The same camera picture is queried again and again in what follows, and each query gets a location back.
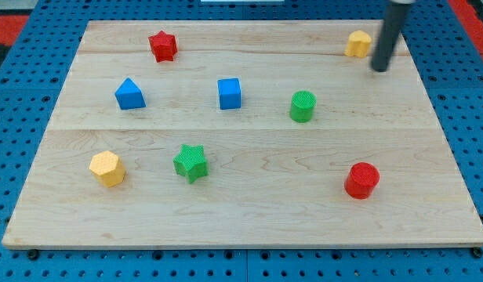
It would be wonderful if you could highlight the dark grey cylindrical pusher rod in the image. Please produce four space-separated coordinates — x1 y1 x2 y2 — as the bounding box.
370 0 413 73

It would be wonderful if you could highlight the yellow heart block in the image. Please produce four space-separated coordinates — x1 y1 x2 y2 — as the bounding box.
344 30 372 58

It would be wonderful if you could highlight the green cylinder block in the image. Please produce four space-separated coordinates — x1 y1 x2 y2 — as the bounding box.
289 90 316 123

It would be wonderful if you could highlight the red cylinder block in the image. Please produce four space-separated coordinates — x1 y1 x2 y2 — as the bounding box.
344 162 380 200

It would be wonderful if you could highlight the blue cube block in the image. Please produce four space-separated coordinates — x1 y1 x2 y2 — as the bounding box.
217 78 242 110

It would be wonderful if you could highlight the red star block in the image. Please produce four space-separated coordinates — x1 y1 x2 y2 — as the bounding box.
148 31 178 63

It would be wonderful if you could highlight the green star block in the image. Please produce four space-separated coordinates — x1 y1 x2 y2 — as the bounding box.
173 144 209 184

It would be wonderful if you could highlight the light wooden board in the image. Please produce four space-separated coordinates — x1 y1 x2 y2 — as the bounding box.
2 20 483 250

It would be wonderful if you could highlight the blue triangular prism block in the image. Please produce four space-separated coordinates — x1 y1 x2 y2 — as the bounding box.
114 78 146 110

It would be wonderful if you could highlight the yellow hexagon block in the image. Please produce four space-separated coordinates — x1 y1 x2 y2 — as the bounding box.
89 150 125 187

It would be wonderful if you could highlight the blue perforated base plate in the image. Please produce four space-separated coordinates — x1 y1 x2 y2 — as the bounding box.
0 0 483 281

